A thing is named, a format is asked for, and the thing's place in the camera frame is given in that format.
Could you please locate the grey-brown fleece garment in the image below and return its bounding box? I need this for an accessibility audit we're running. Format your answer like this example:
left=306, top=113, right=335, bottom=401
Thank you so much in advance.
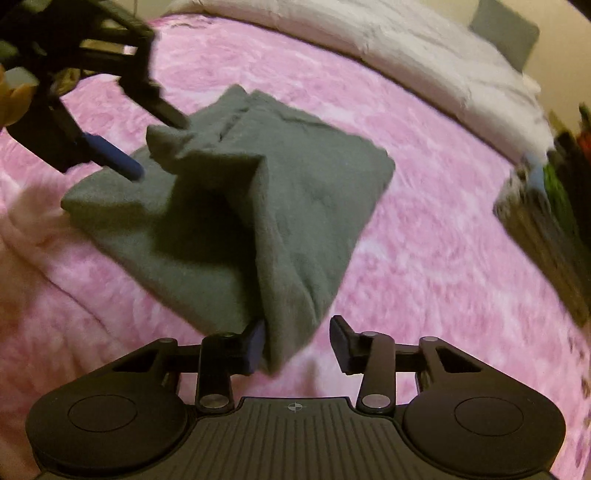
left=60, top=84, right=397, bottom=376

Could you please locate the stack of folded clothes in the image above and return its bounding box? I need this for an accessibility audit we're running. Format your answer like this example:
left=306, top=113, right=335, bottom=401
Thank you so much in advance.
left=493, top=105, right=591, bottom=326

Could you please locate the pale grey duvet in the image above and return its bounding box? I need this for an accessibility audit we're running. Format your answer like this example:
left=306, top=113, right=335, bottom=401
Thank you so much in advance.
left=165, top=0, right=556, bottom=160

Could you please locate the pink floral blanket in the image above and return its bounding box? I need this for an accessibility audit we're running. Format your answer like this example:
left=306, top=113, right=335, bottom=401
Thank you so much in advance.
left=0, top=14, right=591, bottom=480

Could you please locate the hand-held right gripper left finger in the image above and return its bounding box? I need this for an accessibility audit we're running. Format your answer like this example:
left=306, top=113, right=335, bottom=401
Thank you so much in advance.
left=113, top=320, right=267, bottom=413

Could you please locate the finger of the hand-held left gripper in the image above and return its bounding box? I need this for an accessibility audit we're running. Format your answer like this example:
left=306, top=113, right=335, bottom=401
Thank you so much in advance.
left=117, top=76, right=191, bottom=131
left=69, top=131, right=145, bottom=182

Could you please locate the person's left hand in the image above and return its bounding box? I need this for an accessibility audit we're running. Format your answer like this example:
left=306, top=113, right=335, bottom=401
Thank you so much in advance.
left=0, top=65, right=37, bottom=129

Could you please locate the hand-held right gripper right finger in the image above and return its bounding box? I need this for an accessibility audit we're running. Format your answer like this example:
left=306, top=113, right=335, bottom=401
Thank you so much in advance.
left=329, top=315, right=481, bottom=413

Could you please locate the grey pillow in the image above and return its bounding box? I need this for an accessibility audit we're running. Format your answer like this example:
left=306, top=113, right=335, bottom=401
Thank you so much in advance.
left=470, top=0, right=541, bottom=72

